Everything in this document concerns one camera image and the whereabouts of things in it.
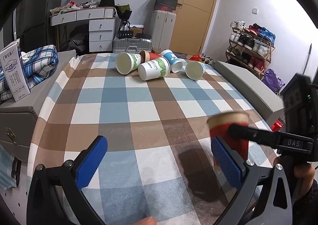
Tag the blue cup left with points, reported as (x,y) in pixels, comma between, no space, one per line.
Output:
(175,63)

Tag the green white cup rear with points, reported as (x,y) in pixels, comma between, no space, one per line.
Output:
(127,62)

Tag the silver suitcase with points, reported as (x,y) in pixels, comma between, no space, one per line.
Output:
(131,45)

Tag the person's left hand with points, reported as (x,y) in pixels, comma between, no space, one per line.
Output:
(146,221)

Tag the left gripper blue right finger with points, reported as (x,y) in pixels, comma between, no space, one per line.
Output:
(262,195)

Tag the white milk carton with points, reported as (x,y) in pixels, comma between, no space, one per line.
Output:
(13,78)

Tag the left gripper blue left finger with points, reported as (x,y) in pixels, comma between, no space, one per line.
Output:
(43,203)

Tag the green white cup front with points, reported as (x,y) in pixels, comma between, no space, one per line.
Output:
(153,69)

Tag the white narrow cabinet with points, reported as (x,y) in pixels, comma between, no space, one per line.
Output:
(161,29)

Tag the white drawer desk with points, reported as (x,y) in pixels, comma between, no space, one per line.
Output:
(99,22)

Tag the person's right hand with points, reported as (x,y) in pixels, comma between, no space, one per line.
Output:
(306,172)

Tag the blue plaid folded bedding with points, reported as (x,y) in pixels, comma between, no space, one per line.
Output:
(39,64)

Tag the blue cup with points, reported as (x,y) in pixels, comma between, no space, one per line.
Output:
(175,63)
(195,70)

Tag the red kraft paper cup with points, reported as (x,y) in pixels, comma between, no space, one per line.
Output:
(218,126)

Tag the purple bag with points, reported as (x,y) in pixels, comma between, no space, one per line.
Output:
(272,81)

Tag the black flower bouquet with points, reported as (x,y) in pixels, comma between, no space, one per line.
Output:
(123,12)

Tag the blue cup right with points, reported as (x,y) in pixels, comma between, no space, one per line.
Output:
(195,70)

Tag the grey bedside cabinet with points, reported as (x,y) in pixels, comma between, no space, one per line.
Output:
(18,119)

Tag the stacked shoe boxes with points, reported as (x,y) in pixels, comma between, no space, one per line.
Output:
(166,5)

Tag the green white cup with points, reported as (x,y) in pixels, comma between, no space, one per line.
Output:
(153,69)
(127,62)

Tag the wooden shoe rack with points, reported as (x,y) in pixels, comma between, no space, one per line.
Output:
(250,47)

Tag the checkered plaid blanket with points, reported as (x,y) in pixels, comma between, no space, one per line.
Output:
(159,161)

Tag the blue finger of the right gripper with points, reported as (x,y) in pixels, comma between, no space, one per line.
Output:
(276,140)

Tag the dark grey refrigerator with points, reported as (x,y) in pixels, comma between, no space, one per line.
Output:
(33,23)

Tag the wooden door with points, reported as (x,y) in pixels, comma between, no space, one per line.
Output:
(193,18)

